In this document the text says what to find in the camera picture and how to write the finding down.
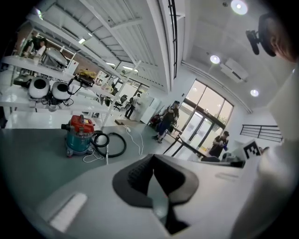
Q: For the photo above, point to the glass entrance door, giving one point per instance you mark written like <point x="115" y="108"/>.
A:
<point x="205" y="116"/>

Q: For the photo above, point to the white power strip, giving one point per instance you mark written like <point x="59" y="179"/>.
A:
<point x="127" y="128"/>

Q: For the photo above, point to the white cabinet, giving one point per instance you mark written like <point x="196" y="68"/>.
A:
<point x="148" y="109"/>

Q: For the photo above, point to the white helmet black opening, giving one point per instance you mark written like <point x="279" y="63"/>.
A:
<point x="38" y="87"/>
<point x="60" y="89"/>

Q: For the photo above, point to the red teal vacuum cleaner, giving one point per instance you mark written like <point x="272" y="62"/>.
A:
<point x="78" y="140"/>

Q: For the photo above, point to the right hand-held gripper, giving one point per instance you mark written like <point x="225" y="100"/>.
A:
<point x="251" y="149"/>

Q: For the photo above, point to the black head-worn camera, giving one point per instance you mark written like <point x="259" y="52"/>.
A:
<point x="264" y="35"/>

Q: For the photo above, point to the round ceiling light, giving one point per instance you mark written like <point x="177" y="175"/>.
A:
<point x="238" y="6"/>
<point x="214" y="59"/>
<point x="254" y="92"/>

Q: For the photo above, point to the black stair railing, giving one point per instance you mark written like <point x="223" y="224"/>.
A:
<point x="261" y="133"/>

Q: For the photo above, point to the white air conditioner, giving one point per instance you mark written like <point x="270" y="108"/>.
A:
<point x="233" y="68"/>

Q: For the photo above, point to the black office chair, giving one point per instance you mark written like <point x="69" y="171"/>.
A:
<point x="121" y="102"/>

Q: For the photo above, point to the person's head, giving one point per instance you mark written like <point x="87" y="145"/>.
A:
<point x="283" y="46"/>

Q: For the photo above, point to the white metal shelving rack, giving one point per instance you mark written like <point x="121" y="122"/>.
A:
<point x="16" y="61"/>

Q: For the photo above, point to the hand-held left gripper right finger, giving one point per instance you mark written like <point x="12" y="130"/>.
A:
<point x="180" y="184"/>

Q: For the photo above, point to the grey white appliance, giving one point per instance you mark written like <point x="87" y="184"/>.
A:
<point x="53" y="58"/>

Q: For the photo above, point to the black metal rail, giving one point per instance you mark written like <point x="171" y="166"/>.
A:
<point x="174" y="35"/>

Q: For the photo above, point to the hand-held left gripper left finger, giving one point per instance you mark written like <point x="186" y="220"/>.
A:
<point x="130" y="179"/>

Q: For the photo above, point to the yellow cloth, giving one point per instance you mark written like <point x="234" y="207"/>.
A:
<point x="87" y="73"/>

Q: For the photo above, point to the silver vacuum wand tube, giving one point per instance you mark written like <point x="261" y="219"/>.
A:
<point x="107" y="156"/>

